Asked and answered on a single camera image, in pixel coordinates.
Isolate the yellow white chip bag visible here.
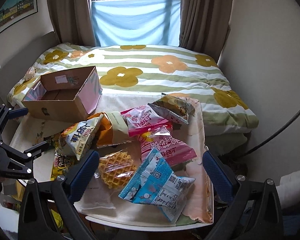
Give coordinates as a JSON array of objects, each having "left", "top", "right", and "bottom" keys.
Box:
[{"left": 56, "top": 114, "right": 103, "bottom": 160}]

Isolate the cardboard box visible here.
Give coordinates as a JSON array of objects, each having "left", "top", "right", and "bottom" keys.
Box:
[{"left": 22, "top": 66, "right": 102, "bottom": 123}]

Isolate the black cable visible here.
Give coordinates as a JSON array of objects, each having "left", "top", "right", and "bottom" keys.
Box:
[{"left": 242, "top": 97, "right": 300, "bottom": 157}]

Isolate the right brown curtain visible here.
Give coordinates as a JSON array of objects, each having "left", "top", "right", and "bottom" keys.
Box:
[{"left": 179, "top": 0, "right": 233, "bottom": 60}]

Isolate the left brown curtain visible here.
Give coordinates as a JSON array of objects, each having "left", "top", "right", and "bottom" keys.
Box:
[{"left": 47, "top": 0, "right": 96, "bottom": 47}]

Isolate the green corn roll chip bag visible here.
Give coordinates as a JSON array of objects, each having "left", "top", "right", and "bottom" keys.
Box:
[{"left": 148, "top": 94, "right": 194, "bottom": 125}]

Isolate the small plush toy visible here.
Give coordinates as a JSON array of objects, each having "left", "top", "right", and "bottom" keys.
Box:
[{"left": 25, "top": 66, "right": 36, "bottom": 81}]

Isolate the blue window cloth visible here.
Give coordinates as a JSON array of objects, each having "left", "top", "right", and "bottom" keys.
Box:
[{"left": 91, "top": 0, "right": 181, "bottom": 47}]

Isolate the blue white snack bag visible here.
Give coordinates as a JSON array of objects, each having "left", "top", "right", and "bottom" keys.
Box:
[{"left": 119, "top": 148, "right": 196, "bottom": 223}]

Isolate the dark chocolate bar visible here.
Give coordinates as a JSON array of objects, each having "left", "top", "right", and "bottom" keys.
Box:
[{"left": 50, "top": 152, "right": 76, "bottom": 181}]

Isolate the waffle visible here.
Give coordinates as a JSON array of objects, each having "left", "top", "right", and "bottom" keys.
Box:
[{"left": 98, "top": 149, "right": 138, "bottom": 190}]

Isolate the brown curtain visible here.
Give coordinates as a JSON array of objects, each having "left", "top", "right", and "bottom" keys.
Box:
[
  {"left": 179, "top": 0, "right": 233, "bottom": 60},
  {"left": 47, "top": 0, "right": 96, "bottom": 47}
]

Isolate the framed building picture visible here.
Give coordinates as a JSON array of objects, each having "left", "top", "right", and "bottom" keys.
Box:
[{"left": 0, "top": 0, "right": 38, "bottom": 33}]

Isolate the white round table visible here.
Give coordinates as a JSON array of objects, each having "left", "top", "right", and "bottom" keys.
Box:
[{"left": 85, "top": 215, "right": 212, "bottom": 232}]

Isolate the orange foil snack bag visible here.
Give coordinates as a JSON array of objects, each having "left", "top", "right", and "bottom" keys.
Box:
[{"left": 88, "top": 111, "right": 132, "bottom": 148}]

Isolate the floral striped quilt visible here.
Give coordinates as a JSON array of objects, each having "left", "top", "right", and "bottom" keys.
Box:
[{"left": 7, "top": 43, "right": 259, "bottom": 136}]

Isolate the small pink snack bag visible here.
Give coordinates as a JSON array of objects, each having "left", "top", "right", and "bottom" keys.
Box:
[{"left": 120, "top": 105, "right": 170, "bottom": 137}]

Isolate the white translucent snack packet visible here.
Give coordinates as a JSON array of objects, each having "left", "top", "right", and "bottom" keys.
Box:
[{"left": 81, "top": 177, "right": 115, "bottom": 210}]

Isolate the large pink snack bag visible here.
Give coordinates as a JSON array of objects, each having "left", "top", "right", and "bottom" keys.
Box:
[{"left": 138, "top": 125, "right": 197, "bottom": 166}]

